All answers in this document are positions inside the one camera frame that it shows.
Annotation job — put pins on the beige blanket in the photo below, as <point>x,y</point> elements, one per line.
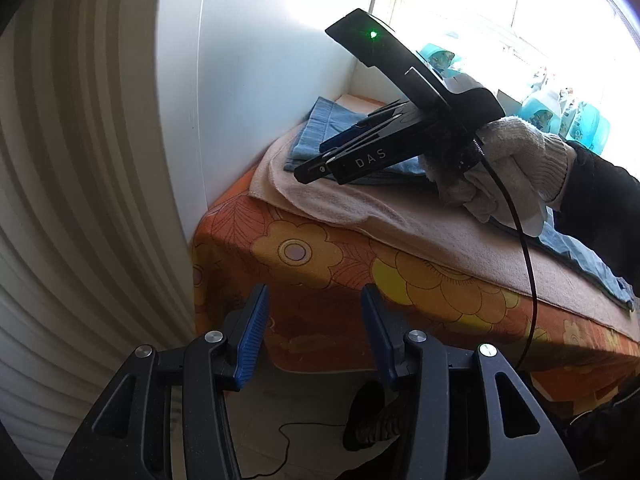
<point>400,220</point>

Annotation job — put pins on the white ribbed panel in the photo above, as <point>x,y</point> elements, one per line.
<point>75,210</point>

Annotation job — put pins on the person's dark trouser leg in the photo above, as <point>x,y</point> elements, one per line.
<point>600,435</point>

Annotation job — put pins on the person's black shoe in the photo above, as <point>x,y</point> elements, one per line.
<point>365,420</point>

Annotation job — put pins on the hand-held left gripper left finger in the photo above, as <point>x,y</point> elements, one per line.
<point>252,340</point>

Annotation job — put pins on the white cabinet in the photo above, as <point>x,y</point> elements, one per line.
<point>250,85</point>

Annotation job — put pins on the blue denim pants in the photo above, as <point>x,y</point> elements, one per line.
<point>312,130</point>

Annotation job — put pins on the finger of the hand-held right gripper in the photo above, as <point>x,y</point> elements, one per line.
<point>345,136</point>
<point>312,170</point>

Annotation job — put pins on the person's right hand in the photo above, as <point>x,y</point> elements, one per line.
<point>520,170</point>

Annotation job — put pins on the blue laundry detergent bottle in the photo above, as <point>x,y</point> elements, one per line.
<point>582,122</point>
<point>440,60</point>
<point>601,135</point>
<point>537,110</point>

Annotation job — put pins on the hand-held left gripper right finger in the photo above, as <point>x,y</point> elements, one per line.
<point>377,345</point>

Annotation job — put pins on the orange floral bed sheet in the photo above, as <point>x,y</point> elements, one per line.
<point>325,270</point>

